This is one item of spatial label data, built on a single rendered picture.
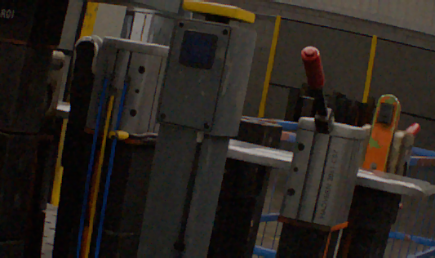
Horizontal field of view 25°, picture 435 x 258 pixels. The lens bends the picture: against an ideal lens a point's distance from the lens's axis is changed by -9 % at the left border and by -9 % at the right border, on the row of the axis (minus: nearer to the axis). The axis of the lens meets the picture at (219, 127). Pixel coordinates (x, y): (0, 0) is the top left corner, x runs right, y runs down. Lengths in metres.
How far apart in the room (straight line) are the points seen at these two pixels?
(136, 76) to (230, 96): 0.22
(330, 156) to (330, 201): 0.05
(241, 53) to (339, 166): 0.19
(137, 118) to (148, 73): 0.06
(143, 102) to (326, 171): 0.24
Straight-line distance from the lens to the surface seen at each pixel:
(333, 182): 1.18
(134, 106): 1.26
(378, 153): 1.50
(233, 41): 1.05
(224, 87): 1.05
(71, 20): 5.17
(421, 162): 3.49
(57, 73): 1.40
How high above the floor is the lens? 1.09
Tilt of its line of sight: 3 degrees down
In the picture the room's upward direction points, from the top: 11 degrees clockwise
